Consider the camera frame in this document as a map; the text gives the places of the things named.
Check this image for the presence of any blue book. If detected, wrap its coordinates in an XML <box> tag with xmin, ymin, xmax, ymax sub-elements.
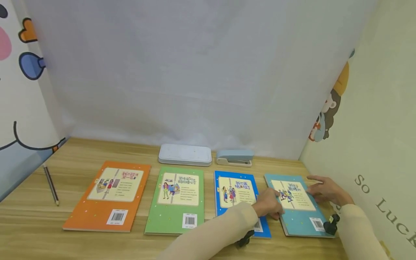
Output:
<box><xmin>214</xmin><ymin>170</ymin><xmax>272</xmax><ymax>239</ymax></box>

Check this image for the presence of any green book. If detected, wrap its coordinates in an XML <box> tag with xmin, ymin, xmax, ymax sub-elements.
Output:
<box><xmin>144</xmin><ymin>166</ymin><xmax>205</xmax><ymax>235</ymax></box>

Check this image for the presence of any person's right forearm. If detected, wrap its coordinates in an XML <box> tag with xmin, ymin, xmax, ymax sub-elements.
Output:
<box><xmin>338</xmin><ymin>204</ymin><xmax>390</xmax><ymax>260</ymax></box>

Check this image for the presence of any dark pencil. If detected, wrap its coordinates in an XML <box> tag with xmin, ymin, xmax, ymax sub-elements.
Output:
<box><xmin>42</xmin><ymin>163</ymin><xmax>60</xmax><ymax>207</ymax></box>

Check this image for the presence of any black wrist band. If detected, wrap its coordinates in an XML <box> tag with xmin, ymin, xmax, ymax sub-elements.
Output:
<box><xmin>323</xmin><ymin>213</ymin><xmax>341</xmax><ymax>235</ymax></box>
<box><xmin>235</xmin><ymin>229</ymin><xmax>256</xmax><ymax>248</ymax></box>

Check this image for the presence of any person's left forearm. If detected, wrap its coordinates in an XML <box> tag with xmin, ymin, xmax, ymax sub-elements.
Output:
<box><xmin>155</xmin><ymin>202</ymin><xmax>259</xmax><ymax>260</ymax></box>

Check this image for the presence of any person's left hand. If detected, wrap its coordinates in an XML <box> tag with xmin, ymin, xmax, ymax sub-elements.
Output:
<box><xmin>251</xmin><ymin>188</ymin><xmax>286</xmax><ymax>221</ymax></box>

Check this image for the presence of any teal book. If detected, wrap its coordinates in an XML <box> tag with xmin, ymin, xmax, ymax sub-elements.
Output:
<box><xmin>264</xmin><ymin>174</ymin><xmax>336</xmax><ymax>238</ymax></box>

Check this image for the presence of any orange book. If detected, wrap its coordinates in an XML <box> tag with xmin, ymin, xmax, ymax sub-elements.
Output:
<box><xmin>62</xmin><ymin>161</ymin><xmax>152</xmax><ymax>233</ymax></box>

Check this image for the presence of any white pencil case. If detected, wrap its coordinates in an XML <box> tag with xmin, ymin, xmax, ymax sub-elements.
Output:
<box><xmin>158</xmin><ymin>144</ymin><xmax>212</xmax><ymax>166</ymax></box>

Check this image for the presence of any person's right hand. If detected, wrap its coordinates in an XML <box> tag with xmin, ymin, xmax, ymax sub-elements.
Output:
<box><xmin>306</xmin><ymin>175</ymin><xmax>355</xmax><ymax>207</ymax></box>

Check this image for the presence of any light blue stapler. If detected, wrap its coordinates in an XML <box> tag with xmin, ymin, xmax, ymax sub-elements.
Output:
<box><xmin>216</xmin><ymin>149</ymin><xmax>254</xmax><ymax>167</ymax></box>

